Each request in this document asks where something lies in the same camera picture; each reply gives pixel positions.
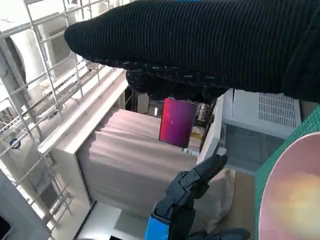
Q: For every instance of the white desk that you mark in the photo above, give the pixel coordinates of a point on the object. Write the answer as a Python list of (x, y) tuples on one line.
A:
[(65, 170)]

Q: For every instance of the beige cloth cover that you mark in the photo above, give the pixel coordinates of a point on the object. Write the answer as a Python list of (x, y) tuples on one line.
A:
[(125, 155)]

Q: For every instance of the pink bowl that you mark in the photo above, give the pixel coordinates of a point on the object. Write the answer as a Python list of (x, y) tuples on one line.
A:
[(280, 160)]

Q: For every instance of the green cutting mat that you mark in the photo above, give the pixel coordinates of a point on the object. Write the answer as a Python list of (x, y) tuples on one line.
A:
[(265, 172)]

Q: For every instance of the white metal window grille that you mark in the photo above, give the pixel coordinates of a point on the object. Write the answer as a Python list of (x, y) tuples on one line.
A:
[(15, 31)]

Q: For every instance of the white green bottle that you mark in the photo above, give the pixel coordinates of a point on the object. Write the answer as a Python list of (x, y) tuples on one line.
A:
[(190, 152)]

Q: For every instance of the grey panel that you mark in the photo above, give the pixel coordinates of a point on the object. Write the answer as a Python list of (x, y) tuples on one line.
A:
[(22, 217)]

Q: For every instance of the monitor with purple screen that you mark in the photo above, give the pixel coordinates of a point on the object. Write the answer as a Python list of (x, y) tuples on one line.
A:
[(177, 122)]

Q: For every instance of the blue round tag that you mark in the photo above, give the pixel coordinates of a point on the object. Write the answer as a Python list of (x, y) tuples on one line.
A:
[(15, 143)]

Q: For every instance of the white mesh cabinet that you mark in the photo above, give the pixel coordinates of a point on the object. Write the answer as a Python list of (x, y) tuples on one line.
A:
[(245, 110)]

